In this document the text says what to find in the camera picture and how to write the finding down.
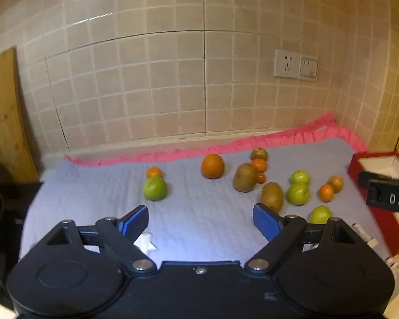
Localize small white wall socket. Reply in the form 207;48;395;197
299;58;319;81

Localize brown kiwi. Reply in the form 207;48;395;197
260;182;284;213
233;163;259;193

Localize wooden cutting board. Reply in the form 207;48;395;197
0;48;38;184

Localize white star-shaped object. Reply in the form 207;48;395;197
134;232;159;252

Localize white plastic piece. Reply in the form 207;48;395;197
352;223;380;248

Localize green apple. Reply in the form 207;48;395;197
309;205;333;225
143;176;168;202
289;170;310;185
287;183;311;206

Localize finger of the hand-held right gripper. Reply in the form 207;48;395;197
365;179;399;215
358;172;381;188

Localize large orange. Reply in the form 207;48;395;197
201;153;225;179

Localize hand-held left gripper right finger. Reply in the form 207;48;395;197
244;203;370;275

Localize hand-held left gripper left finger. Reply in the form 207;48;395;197
30;205;157;276

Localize large white wall socket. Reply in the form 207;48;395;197
273;48;302;79

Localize red box with white inside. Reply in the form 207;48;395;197
347;151;399;260

